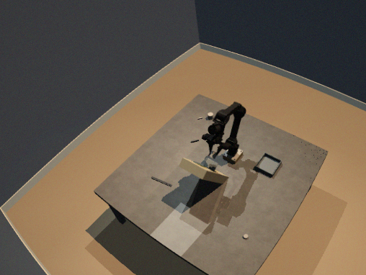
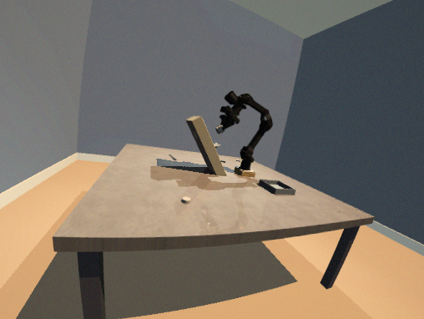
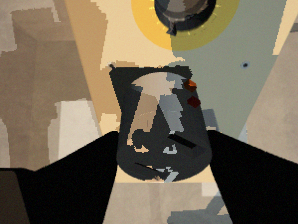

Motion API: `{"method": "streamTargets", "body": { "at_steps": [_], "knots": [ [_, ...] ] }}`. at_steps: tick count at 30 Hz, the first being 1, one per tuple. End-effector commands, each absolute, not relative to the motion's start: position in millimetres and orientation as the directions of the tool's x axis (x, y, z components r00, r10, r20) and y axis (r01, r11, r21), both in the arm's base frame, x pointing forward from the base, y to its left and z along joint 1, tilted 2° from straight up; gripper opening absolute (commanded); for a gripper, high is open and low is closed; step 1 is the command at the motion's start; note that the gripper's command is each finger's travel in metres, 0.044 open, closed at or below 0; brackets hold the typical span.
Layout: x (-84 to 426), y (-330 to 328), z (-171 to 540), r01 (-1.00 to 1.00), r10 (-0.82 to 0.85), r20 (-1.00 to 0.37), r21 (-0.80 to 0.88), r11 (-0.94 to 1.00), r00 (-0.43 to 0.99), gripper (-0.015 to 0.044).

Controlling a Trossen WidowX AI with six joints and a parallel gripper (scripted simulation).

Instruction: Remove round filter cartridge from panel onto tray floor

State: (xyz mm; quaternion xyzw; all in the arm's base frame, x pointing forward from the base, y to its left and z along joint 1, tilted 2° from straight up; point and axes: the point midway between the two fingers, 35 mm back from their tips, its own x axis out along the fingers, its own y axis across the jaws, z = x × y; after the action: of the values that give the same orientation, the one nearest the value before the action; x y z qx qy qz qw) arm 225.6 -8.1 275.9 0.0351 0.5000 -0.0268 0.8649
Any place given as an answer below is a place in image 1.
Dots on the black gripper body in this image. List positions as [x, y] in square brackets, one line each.
[225, 146]

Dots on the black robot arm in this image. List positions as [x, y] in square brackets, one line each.
[224, 115]

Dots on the tan service panel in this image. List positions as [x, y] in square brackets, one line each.
[202, 172]

